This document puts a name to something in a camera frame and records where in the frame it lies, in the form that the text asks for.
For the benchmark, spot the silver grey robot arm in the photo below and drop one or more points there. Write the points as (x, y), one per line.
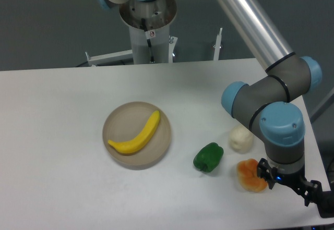
(265, 107)

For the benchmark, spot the green toy bell pepper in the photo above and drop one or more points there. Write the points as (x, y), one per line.
(208, 158)

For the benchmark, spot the white toy garlic bulb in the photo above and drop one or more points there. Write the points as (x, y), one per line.
(241, 139)

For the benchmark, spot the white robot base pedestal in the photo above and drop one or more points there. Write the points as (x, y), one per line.
(152, 46)

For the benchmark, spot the yellow toy banana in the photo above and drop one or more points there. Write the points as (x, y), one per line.
(136, 144)

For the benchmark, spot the beige round plate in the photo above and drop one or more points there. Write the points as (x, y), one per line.
(125, 122)

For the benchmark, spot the orange toy bread roll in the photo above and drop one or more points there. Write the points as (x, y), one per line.
(247, 176)

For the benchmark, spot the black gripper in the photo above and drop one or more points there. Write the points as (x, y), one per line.
(310, 191)

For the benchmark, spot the white metal frame post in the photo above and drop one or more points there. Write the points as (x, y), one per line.
(218, 45)

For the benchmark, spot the white metal frame bar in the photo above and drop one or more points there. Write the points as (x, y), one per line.
(109, 59)

